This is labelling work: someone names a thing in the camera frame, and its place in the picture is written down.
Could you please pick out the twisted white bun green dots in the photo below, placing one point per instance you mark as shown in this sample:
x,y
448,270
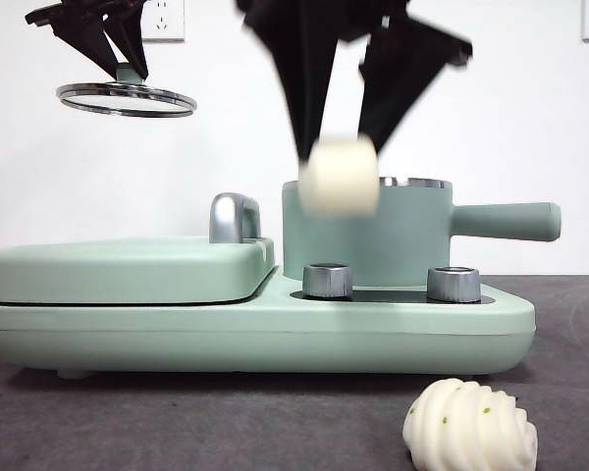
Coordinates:
x,y
466,427

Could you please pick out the mint green cooker base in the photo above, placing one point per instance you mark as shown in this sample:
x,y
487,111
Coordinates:
x,y
275,338

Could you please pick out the mint green hinged cooker cover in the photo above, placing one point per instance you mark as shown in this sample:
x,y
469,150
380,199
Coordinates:
x,y
127,270

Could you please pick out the smooth white steamed bun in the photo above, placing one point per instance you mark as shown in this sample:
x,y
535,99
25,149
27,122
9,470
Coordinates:
x,y
338,176

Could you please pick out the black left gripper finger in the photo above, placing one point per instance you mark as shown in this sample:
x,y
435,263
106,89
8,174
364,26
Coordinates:
x,y
91,41
130,44

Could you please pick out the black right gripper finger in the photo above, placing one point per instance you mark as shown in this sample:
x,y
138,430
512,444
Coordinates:
x,y
299,59
402,68

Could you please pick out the silver control dial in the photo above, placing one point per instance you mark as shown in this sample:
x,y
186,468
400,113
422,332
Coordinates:
x,y
326,282
454,285

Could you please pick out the black glossy control panel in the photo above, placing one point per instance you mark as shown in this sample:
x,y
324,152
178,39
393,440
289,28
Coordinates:
x,y
392,296

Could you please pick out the glass lid with green knob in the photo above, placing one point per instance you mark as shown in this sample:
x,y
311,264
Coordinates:
x,y
127,73

